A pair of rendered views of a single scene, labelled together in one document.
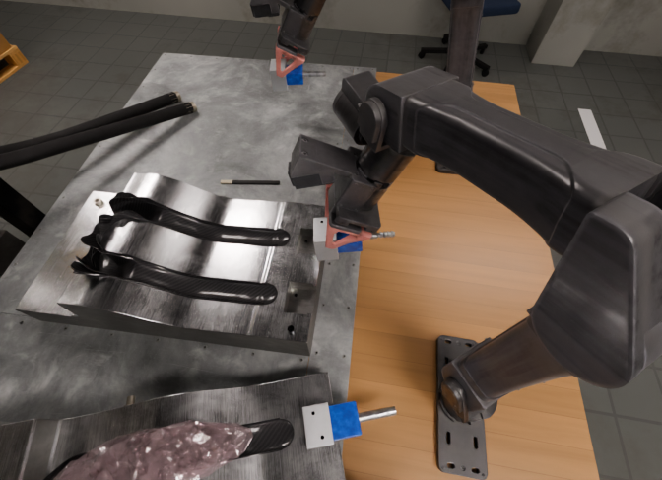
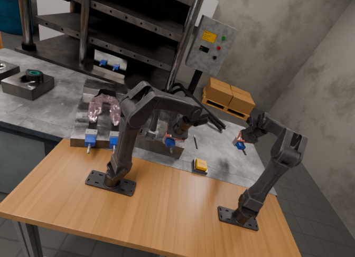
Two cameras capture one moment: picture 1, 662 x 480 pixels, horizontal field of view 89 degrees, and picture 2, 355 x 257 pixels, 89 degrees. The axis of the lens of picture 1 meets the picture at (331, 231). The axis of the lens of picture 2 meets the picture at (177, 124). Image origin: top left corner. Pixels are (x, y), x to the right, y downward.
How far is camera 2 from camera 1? 0.70 m
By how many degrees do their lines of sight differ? 53
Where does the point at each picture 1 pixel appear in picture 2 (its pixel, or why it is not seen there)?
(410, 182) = (207, 192)
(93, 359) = not seen: hidden behind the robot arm
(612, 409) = not seen: outside the picture
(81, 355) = not seen: hidden behind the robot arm
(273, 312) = (147, 130)
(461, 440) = (99, 178)
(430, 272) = (162, 189)
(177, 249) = (165, 115)
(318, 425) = (115, 133)
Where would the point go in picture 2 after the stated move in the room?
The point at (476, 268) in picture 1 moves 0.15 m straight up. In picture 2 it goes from (165, 208) to (177, 188)
